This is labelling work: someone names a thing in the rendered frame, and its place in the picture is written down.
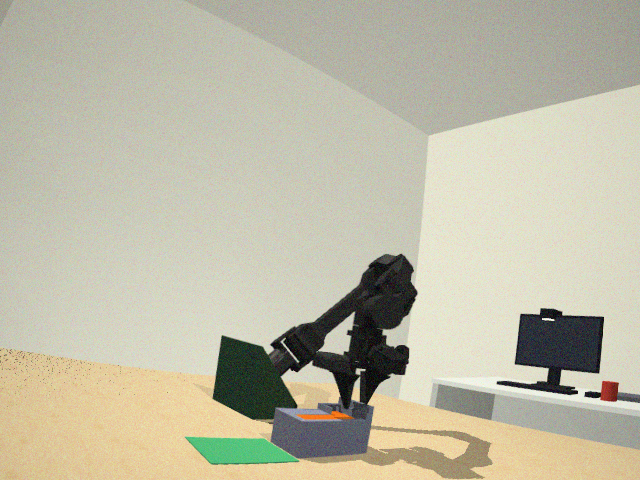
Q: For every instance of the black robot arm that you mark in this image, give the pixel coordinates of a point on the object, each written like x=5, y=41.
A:
x=384, y=297

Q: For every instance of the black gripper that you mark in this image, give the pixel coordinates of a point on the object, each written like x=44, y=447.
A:
x=344, y=366

